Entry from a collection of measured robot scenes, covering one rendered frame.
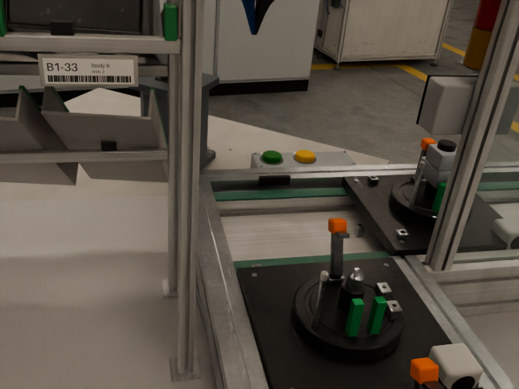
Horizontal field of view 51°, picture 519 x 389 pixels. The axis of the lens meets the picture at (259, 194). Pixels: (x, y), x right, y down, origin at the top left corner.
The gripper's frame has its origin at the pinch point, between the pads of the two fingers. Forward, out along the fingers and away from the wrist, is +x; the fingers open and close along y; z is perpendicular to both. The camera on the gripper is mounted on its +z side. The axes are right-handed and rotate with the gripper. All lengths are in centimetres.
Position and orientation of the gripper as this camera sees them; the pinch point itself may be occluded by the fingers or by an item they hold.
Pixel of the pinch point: (255, 14)
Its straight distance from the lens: 97.3
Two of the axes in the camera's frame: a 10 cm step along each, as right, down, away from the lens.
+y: 9.7, -0.4, 2.2
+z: 2.1, 5.0, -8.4
